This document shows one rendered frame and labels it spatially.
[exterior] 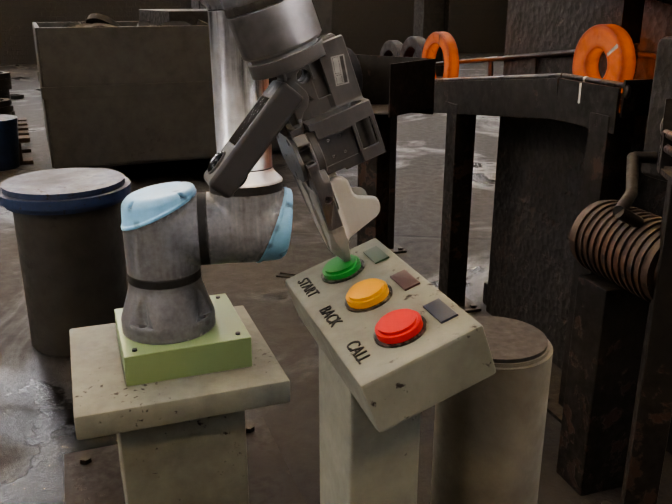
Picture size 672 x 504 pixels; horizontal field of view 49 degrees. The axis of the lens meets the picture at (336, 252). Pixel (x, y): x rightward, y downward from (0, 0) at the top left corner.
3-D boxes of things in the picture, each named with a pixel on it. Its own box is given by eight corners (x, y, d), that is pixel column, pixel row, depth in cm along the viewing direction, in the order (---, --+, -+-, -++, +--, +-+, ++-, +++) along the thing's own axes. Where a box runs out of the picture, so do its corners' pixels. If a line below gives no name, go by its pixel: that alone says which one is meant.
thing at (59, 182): (139, 306, 219) (126, 163, 205) (148, 353, 190) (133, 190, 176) (23, 320, 209) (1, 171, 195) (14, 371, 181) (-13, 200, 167)
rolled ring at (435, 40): (417, 44, 222) (427, 44, 223) (424, 105, 221) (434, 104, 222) (444, 21, 204) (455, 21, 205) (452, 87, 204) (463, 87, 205)
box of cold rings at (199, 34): (228, 147, 452) (221, 11, 427) (268, 175, 380) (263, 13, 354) (48, 160, 416) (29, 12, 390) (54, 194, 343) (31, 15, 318)
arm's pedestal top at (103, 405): (76, 442, 106) (73, 417, 105) (71, 348, 135) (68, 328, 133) (291, 402, 116) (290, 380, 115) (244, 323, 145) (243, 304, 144)
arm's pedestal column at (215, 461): (69, 613, 110) (46, 463, 101) (64, 462, 145) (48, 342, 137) (324, 548, 123) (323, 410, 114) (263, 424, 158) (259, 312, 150)
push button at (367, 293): (382, 287, 71) (376, 271, 70) (398, 303, 67) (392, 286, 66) (345, 305, 70) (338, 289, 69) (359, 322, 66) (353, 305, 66)
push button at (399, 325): (414, 318, 64) (408, 301, 63) (434, 337, 60) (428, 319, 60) (373, 338, 63) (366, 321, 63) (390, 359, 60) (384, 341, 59)
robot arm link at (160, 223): (129, 258, 124) (121, 179, 120) (211, 253, 126) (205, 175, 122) (121, 284, 113) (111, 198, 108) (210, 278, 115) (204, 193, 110)
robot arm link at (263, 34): (235, 20, 61) (219, 18, 68) (256, 74, 62) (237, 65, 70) (318, -13, 62) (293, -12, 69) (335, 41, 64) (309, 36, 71)
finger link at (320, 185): (348, 229, 69) (316, 143, 65) (333, 236, 69) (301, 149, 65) (333, 216, 73) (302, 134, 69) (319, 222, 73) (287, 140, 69)
